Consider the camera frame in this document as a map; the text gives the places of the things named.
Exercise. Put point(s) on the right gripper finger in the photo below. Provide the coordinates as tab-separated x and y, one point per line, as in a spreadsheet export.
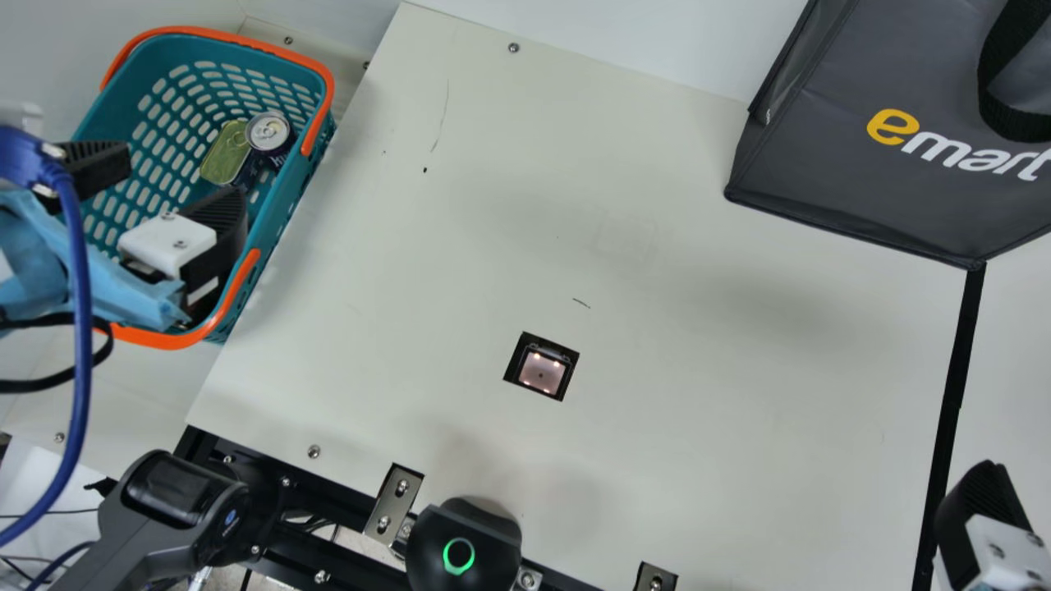
981	509

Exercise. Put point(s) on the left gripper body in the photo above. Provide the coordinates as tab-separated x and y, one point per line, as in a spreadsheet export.
33	263

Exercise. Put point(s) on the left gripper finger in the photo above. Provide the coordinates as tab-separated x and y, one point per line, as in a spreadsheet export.
209	238
98	162

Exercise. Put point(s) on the teal shopping basket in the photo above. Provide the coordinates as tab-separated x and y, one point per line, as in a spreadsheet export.
168	94

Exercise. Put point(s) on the rectangular gold-lidded tin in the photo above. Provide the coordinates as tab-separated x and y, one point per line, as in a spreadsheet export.
222	156

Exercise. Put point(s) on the black strip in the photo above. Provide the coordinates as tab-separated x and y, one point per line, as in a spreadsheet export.
952	394

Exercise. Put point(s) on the dark blue drink can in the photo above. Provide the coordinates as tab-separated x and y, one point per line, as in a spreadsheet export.
269	131

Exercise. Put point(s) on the small square scanner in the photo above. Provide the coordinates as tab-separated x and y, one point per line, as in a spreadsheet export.
542	369

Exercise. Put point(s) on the black device with green light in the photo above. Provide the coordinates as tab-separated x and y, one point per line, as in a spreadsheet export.
460	538

